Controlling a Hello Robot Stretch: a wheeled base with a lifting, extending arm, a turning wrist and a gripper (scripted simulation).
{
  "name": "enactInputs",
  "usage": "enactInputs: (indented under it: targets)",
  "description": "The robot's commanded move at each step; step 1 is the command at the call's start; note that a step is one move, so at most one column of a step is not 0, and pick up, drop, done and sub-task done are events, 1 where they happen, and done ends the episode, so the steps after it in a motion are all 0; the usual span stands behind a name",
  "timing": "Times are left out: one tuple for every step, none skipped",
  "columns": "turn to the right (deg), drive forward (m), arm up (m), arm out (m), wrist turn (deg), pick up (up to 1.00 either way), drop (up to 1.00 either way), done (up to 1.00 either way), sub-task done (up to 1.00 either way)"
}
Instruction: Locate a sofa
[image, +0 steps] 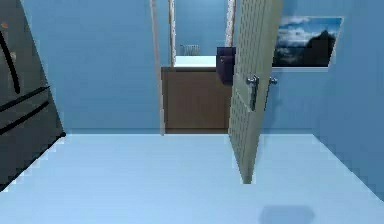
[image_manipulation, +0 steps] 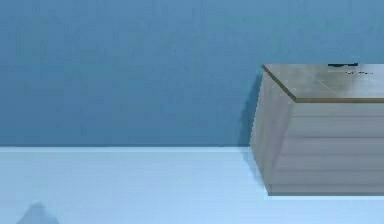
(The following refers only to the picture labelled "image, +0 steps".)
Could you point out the beige room door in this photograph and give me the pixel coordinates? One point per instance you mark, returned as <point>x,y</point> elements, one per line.
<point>250,66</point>

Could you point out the dark grey fridge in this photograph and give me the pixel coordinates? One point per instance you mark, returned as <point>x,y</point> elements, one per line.
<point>26,66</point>

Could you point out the framed cloudy sky picture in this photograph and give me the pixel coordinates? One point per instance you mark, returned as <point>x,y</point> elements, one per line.
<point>305,41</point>

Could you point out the brown cabinet with white top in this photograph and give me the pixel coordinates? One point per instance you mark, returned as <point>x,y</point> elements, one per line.
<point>196,96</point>

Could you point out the dark blue towel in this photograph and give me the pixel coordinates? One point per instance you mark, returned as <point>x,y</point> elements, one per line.
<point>226,65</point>

